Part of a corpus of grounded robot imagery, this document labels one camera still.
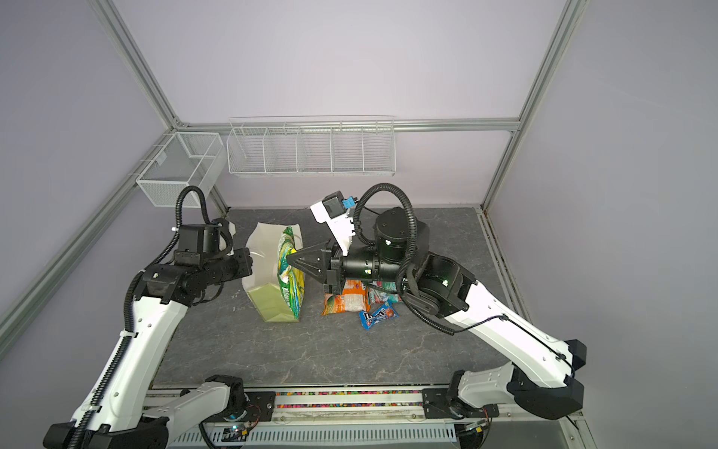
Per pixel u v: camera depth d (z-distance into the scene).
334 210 0.40
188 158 0.99
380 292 0.45
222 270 0.58
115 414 0.37
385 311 0.89
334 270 0.39
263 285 0.67
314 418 0.72
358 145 1.05
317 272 0.43
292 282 0.46
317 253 0.42
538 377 0.39
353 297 0.91
